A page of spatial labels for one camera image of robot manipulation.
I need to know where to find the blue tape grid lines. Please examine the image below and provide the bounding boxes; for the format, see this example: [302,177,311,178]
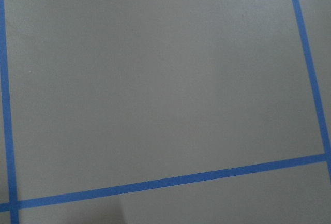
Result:
[1,0,330,223]

